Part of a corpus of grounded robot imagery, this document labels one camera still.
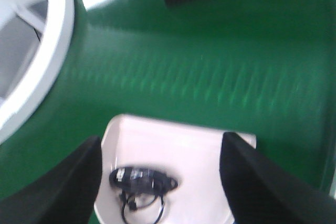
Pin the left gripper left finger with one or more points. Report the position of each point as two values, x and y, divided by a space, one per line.
65 194

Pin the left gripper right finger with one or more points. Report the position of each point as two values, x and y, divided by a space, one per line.
260 191

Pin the pink plastic dustpan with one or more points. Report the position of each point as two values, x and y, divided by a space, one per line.
188 153

